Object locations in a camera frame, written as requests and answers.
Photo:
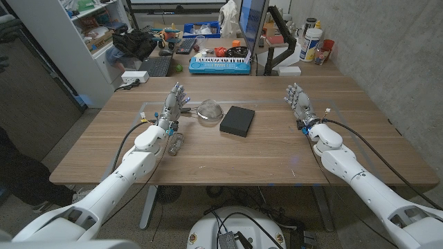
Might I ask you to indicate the black bowl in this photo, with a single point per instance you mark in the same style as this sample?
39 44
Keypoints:
237 52

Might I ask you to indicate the white shelf unit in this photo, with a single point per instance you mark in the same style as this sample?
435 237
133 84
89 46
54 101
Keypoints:
52 41

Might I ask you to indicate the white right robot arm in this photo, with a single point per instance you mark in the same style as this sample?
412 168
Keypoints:
367 186

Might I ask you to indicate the cardboard box on shelf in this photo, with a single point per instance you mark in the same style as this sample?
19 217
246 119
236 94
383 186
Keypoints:
100 41

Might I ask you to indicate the red cup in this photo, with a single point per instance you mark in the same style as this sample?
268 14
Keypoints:
328 44

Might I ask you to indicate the grey computer mouse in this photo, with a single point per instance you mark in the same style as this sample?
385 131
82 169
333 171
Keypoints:
165 52

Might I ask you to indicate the black photo album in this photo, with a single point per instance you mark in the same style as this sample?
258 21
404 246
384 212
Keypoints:
237 121

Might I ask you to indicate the colourful toy vehicle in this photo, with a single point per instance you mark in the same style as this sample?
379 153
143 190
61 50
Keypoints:
169 35

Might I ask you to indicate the white power strip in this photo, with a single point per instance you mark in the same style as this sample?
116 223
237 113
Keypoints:
135 76

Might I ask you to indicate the red notebook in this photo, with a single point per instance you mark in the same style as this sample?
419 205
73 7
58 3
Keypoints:
275 40

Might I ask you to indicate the red-orange toy block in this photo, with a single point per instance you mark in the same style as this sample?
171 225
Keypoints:
219 52

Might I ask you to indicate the blue plastic bin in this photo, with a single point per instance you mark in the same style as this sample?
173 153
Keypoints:
214 26

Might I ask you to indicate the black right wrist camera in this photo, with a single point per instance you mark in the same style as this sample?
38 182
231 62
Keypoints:
300 125

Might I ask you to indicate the right wrist connector lead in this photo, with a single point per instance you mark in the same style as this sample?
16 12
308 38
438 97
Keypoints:
327 111

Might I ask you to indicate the clear glass jar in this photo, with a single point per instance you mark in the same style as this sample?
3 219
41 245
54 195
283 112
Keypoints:
176 143

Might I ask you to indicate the black board frame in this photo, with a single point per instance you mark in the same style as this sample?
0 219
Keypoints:
176 8

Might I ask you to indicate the orange cube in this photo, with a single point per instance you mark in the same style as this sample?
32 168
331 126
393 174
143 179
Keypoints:
236 43

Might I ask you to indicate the white box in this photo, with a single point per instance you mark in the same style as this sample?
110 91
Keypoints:
289 71

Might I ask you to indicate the blue cloth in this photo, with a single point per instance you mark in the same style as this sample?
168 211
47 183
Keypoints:
114 55

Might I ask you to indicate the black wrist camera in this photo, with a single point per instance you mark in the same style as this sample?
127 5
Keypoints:
174 126
300 125

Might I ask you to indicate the black laptop keyboard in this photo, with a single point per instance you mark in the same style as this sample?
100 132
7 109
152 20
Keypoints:
155 65

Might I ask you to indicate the grey table leg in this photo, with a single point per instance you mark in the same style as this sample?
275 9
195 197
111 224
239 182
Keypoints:
148 207
323 211

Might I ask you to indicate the black computer keyboard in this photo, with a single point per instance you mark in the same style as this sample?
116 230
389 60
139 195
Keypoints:
186 45

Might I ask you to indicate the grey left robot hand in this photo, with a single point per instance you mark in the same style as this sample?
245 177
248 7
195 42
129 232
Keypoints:
172 105

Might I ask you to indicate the white wipes canister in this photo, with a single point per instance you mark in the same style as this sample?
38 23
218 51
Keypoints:
310 45

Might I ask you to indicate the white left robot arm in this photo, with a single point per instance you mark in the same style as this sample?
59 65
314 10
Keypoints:
114 183

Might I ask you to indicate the bottle with black lid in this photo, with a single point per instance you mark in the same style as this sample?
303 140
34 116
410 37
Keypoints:
309 23

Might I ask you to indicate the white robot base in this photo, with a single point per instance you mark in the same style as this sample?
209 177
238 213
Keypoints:
207 228

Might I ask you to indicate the black round fan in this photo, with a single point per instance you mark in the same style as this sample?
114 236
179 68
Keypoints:
169 194

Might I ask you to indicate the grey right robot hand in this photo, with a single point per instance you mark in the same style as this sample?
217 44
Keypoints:
302 103

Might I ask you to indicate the blue toy piano keyboard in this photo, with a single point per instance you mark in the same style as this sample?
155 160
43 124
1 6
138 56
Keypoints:
218 68

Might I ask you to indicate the yellow bottle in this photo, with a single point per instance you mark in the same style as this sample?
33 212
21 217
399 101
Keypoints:
318 25

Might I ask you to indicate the computer monitor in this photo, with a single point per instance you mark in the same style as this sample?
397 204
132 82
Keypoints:
252 20

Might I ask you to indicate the black bag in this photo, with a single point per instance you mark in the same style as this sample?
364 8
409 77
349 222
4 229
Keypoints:
135 43

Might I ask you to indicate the green ball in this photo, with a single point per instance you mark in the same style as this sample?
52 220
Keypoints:
179 68

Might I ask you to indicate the white plastic bag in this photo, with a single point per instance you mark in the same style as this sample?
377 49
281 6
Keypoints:
228 19

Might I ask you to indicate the small cardboard box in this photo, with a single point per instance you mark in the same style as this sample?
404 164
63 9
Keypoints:
269 30

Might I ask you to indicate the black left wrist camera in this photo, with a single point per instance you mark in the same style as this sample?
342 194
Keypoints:
174 126

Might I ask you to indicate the grey sneaker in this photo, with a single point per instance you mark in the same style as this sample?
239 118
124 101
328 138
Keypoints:
81 195

